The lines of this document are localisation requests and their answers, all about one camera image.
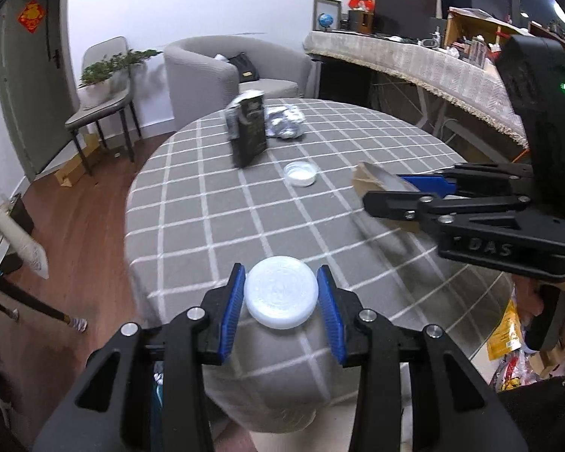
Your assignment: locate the red fu door decoration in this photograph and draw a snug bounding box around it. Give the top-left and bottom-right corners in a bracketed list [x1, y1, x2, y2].
[17, 0, 47, 34]

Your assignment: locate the dark teal trash bin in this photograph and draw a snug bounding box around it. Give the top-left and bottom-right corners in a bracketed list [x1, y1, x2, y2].
[151, 361, 164, 452]

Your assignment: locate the brown cardboard roll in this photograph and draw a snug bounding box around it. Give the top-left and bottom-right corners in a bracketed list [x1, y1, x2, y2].
[351, 162, 420, 234]

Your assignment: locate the small blue globe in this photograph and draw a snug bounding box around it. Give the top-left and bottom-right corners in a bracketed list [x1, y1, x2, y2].
[317, 12, 334, 32]

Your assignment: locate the beige fringed desk cloth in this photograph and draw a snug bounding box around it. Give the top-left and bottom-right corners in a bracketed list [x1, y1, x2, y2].
[303, 31, 528, 147]

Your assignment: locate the dark table leg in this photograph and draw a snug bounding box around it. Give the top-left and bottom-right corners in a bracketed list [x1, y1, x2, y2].
[0, 271, 89, 334]

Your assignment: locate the grey checkered tablecloth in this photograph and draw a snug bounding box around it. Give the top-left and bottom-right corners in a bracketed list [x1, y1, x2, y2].
[123, 97, 515, 434]

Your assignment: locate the dark green door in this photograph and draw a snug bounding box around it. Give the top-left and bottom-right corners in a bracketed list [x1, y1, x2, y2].
[0, 0, 74, 180]

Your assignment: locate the black handbag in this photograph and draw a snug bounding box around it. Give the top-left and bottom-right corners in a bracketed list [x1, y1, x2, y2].
[228, 52, 260, 84]

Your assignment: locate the grey dining chair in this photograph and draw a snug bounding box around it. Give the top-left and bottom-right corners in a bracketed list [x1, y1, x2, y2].
[65, 36, 142, 177]

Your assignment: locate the white round plastic lid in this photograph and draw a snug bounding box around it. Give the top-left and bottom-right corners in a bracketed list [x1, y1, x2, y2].
[245, 256, 318, 331]

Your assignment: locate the cardboard box on floor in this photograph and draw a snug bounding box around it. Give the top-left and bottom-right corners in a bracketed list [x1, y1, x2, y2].
[54, 134, 103, 188]

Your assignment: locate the framed picture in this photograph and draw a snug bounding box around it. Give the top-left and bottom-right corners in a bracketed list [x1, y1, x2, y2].
[312, 0, 342, 32]

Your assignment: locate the clear plastic lid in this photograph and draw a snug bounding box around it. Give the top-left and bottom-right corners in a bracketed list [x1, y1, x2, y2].
[284, 161, 317, 188]

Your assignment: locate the wooden desk organizer box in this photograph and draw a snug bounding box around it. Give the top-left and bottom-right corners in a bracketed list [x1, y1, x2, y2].
[442, 7, 529, 58]

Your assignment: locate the grey armchair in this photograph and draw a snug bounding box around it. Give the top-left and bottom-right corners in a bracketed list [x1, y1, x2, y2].
[163, 36, 313, 130]

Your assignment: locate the beige patterned tablecloth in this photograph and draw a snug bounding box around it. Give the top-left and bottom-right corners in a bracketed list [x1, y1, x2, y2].
[0, 208, 50, 279]

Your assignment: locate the potted green plant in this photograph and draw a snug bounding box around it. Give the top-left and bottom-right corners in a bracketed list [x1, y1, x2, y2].
[78, 49, 161, 110]

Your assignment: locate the black monitor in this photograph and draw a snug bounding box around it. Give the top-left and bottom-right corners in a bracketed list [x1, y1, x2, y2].
[373, 0, 438, 39]

